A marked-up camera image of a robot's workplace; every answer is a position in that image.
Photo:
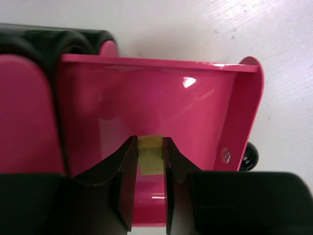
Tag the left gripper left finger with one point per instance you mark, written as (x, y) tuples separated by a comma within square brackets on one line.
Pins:
[(98, 201)]

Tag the black pink drawer unit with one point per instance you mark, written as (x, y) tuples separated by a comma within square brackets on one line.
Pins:
[(68, 100)]

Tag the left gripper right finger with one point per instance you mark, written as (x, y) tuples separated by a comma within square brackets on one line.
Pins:
[(232, 203)]

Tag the yellow eraser cube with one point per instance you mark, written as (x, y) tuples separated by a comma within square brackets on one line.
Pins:
[(150, 155)]

